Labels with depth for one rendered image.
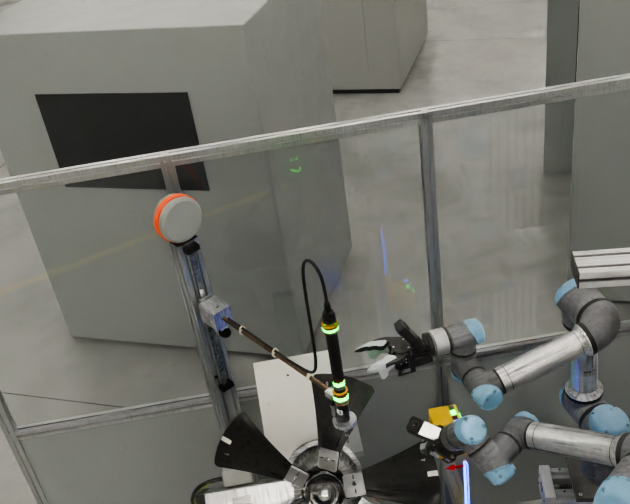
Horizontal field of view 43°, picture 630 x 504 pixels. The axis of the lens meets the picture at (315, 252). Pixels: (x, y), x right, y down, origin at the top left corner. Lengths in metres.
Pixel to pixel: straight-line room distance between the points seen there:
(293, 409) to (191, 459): 0.81
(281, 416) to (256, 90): 1.75
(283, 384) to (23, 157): 2.51
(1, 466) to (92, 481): 1.35
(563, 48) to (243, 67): 2.92
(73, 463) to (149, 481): 0.32
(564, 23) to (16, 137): 3.72
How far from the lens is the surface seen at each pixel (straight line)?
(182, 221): 2.59
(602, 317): 2.37
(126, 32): 4.09
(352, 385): 2.51
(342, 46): 8.11
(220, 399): 3.02
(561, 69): 6.22
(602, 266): 1.95
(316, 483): 2.51
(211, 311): 2.68
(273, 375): 2.76
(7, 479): 4.77
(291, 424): 2.77
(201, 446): 3.41
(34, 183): 2.75
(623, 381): 3.63
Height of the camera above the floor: 3.13
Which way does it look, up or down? 33 degrees down
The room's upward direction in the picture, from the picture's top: 9 degrees counter-clockwise
